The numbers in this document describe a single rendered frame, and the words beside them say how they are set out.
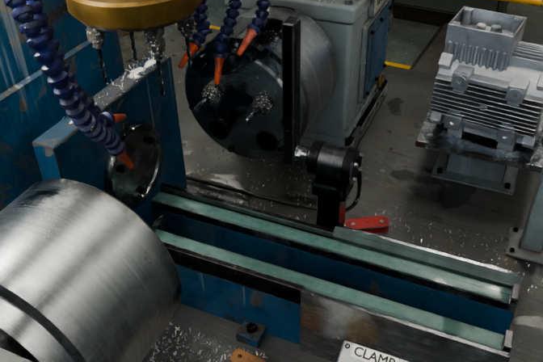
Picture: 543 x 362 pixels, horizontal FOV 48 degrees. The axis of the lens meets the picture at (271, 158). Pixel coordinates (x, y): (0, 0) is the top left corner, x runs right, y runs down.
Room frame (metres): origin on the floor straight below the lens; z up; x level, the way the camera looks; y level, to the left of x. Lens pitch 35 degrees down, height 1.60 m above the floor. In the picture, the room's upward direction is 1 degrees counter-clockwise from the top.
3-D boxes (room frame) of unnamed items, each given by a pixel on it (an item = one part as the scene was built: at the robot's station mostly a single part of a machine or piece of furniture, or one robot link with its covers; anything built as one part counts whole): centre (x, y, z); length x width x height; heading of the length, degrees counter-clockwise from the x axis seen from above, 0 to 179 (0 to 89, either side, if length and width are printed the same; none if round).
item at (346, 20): (1.31, -0.11, 0.99); 0.35 x 0.31 x 0.37; 155
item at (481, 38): (1.07, -0.41, 1.11); 0.12 x 0.11 x 0.07; 58
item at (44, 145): (0.84, 0.28, 0.97); 0.30 x 0.11 x 0.34; 155
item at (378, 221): (0.88, -0.18, 0.81); 0.09 x 0.03 x 0.02; 96
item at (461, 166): (1.08, -0.46, 0.86); 0.27 x 0.24 x 0.12; 155
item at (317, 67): (1.07, 0.00, 1.04); 0.41 x 0.25 x 0.25; 155
